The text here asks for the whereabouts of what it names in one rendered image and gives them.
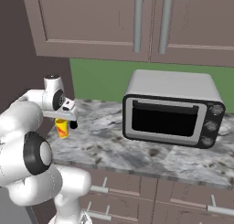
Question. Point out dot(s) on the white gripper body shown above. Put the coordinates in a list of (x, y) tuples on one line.
[(61, 114)]

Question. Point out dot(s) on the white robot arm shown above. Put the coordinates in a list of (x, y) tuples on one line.
[(18, 142)]

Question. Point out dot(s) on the toaster oven glass door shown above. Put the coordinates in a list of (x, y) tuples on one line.
[(164, 122)]

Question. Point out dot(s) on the brown cupboard door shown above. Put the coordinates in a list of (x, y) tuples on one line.
[(91, 17), (204, 20)]

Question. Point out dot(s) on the yellow and orange cup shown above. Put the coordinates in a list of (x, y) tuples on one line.
[(62, 129)]

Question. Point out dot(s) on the brown drawer front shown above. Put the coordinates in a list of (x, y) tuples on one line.
[(128, 211), (125, 182), (189, 192), (182, 215)]

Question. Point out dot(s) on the silver toaster oven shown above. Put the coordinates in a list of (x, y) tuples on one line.
[(170, 84)]

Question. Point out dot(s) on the grey toaster oven knob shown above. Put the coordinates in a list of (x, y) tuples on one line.
[(211, 125), (207, 141), (217, 109)]

